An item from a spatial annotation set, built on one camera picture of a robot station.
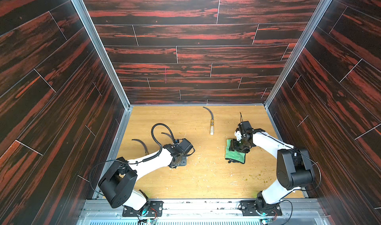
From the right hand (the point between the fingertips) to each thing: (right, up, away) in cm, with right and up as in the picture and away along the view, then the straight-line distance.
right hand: (236, 148), depth 94 cm
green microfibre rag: (-3, -3, -5) cm, 7 cm away
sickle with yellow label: (-13, +16, +14) cm, 25 cm away
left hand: (-35, -7, -7) cm, 36 cm away
